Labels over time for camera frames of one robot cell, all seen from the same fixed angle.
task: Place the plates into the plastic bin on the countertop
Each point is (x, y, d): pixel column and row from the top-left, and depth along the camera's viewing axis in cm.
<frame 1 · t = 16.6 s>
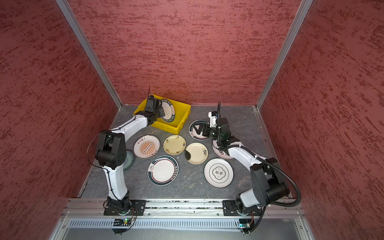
left hand: (160, 112, 99), fingers closed
right hand: (197, 128, 85), fingers open
yellow plastic bin: (182, 110, 112), point 7 cm above the table
dark green rim text plate: (169, 111, 111), point 7 cm above the table
white plate red characters: (220, 153, 96), on the table
cream plate small motifs: (174, 144, 99), on the table
cream plate black brushstroke: (196, 153, 97), on the table
white plate green quatrefoil: (218, 173, 87), on the table
white plate green rim near: (163, 170, 90), on the table
white plate orange sunburst: (146, 146, 99), on the table

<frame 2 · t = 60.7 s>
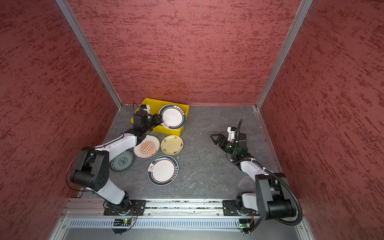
left hand: (162, 117, 91), fingers closed
right hand: (212, 140, 87), fingers open
white plate green rim far: (173, 116, 99), point 13 cm above the table
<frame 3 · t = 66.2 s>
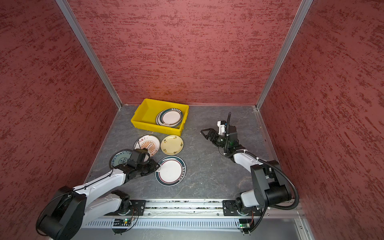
left hand: (159, 169, 87), fingers closed
right hand: (202, 136, 87), fingers open
white plate green rim near: (172, 171, 89), on the table
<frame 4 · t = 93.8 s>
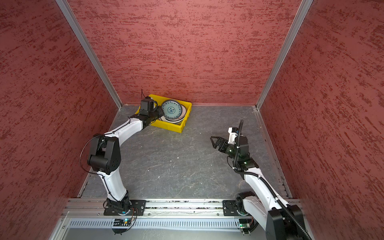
left hand: (163, 112, 96), fingers closed
right hand: (213, 142, 82), fingers open
teal patterned small plate: (171, 109, 102), point 14 cm above the table
